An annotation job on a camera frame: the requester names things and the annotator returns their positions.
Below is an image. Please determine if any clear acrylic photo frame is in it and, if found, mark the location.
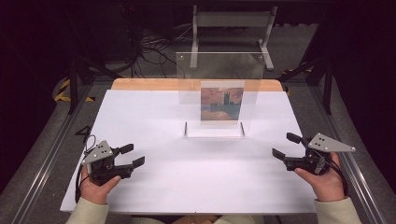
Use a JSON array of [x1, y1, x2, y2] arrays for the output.
[[176, 50, 265, 139]]

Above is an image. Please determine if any yellow black hazard tape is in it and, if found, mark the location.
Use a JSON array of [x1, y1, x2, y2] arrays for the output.
[[281, 66, 312, 76], [54, 78, 96, 103]]

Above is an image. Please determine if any bundle of black floor cables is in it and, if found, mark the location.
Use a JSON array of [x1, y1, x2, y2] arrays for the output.
[[120, 3, 187, 78]]

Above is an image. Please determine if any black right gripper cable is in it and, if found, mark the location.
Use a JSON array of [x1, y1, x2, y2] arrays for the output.
[[323, 158, 349, 197]]

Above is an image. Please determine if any aluminium floor rail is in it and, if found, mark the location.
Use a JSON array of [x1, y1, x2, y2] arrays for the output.
[[10, 83, 94, 224], [311, 83, 387, 224]]

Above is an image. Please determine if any black triangular bracket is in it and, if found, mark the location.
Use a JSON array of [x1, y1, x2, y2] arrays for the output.
[[74, 125, 92, 137]]

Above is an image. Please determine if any picture card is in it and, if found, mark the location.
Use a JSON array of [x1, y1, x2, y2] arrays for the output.
[[200, 79, 246, 126]]

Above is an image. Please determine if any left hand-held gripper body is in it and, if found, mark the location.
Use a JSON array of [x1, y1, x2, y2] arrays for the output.
[[81, 139, 134, 186]]

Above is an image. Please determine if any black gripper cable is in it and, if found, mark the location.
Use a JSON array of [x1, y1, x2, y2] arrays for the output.
[[74, 133, 97, 203], [323, 158, 349, 197]]

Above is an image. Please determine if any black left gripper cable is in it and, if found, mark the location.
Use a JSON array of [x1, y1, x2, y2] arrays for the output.
[[74, 133, 97, 203]]

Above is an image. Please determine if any wooden table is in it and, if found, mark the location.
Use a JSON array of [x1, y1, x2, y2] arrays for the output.
[[110, 77, 284, 92]]

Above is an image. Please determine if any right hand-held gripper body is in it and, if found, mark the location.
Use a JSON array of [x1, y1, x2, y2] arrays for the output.
[[283, 133, 357, 176]]

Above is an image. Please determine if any person's left hand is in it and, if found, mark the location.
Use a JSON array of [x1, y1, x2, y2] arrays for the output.
[[79, 166, 121, 205]]

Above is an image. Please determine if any white metal stand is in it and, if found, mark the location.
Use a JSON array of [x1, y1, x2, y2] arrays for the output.
[[190, 4, 278, 72]]

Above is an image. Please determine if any person's right hand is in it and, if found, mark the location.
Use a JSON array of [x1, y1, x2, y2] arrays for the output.
[[293, 151, 347, 203]]

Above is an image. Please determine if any white board sheet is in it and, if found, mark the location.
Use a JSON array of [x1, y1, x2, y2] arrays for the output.
[[60, 90, 317, 216]]

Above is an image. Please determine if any black metal stand leg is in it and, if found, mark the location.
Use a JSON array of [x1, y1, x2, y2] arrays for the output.
[[278, 57, 334, 116], [68, 55, 122, 115]]

